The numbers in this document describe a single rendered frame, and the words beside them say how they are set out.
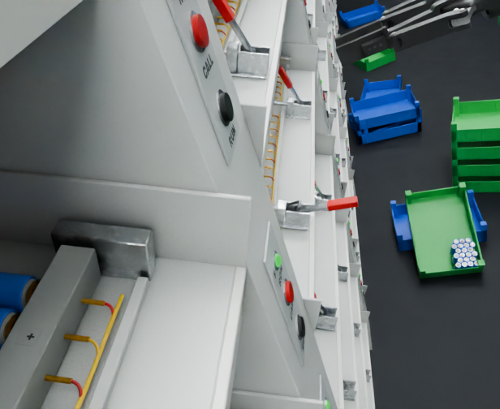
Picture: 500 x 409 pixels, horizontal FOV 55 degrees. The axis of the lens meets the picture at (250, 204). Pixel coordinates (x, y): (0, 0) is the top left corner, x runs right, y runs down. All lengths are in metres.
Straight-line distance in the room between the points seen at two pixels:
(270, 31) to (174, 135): 0.38
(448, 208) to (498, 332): 0.47
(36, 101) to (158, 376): 0.14
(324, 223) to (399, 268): 0.94
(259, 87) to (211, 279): 0.24
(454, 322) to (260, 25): 1.24
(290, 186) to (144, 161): 0.42
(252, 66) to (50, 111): 0.27
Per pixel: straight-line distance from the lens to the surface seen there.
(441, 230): 1.81
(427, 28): 0.71
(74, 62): 0.22
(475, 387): 1.53
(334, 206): 0.56
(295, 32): 0.94
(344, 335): 0.96
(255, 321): 0.31
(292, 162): 0.69
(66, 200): 0.27
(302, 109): 0.79
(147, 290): 0.26
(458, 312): 1.67
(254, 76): 0.47
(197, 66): 0.24
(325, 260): 0.81
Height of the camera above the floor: 1.32
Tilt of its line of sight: 36 degrees down
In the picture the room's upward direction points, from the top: 20 degrees counter-clockwise
